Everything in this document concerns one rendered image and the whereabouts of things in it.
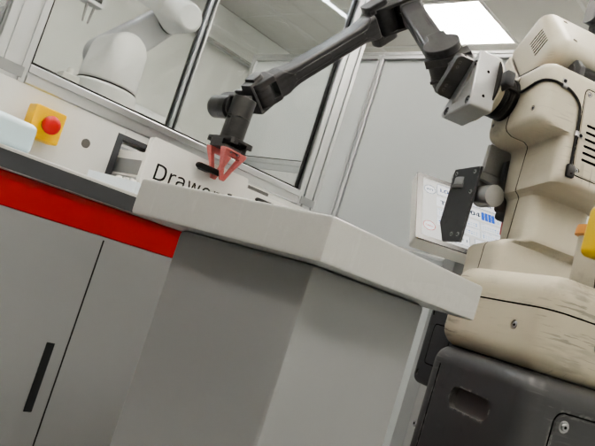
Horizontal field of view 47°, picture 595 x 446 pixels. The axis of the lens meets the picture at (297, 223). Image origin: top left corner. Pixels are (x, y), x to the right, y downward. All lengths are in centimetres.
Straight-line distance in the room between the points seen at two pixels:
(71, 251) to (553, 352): 66
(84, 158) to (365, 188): 208
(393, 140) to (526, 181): 219
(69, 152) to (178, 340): 99
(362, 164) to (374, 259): 297
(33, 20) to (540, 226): 112
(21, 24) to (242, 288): 107
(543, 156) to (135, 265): 76
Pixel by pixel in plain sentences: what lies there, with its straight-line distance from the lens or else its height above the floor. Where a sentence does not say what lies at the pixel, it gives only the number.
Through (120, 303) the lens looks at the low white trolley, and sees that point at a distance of 108.
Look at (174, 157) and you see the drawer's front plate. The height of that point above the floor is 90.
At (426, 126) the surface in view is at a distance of 345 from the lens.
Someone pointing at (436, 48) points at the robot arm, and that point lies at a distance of 147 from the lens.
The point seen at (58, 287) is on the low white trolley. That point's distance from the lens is 103.
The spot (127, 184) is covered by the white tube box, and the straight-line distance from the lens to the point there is 131.
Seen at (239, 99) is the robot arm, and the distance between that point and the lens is 164.
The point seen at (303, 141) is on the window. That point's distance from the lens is 208.
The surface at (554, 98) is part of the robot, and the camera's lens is 135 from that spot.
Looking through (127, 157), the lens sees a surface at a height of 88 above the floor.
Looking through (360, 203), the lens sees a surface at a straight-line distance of 350.
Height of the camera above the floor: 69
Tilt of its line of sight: 6 degrees up
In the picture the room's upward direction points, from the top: 18 degrees clockwise
